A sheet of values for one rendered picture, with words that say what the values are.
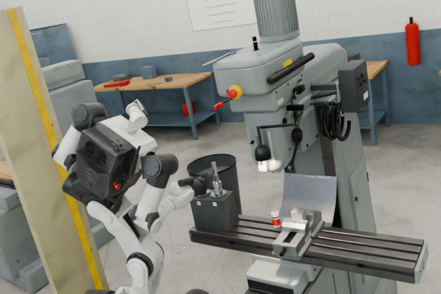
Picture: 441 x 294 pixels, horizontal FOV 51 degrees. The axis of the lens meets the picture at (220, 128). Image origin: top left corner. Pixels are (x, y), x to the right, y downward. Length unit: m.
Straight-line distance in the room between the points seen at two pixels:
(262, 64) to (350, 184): 1.06
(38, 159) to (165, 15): 4.92
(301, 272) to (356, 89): 0.91
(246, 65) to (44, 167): 1.90
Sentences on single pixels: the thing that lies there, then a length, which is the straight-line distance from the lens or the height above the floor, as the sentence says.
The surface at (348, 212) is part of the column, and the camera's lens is 2.76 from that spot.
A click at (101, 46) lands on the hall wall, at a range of 9.06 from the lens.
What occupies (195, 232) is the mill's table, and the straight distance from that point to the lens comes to 2.68.
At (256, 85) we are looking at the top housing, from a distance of 1.95.
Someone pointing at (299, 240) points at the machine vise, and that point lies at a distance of 2.28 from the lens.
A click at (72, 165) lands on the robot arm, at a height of 1.53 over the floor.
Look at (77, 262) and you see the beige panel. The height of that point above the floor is 0.47.
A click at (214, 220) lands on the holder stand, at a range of 2.59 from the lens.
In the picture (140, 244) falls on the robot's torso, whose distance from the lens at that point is 2.33.
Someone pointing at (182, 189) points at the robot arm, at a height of 1.30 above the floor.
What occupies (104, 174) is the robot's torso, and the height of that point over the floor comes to 1.54.
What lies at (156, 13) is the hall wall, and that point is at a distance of 7.99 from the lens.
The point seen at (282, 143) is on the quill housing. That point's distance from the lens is 2.17.
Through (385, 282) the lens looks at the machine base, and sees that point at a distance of 3.34.
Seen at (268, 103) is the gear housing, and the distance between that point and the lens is 2.05.
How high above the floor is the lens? 2.22
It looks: 17 degrees down
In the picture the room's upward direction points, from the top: 11 degrees counter-clockwise
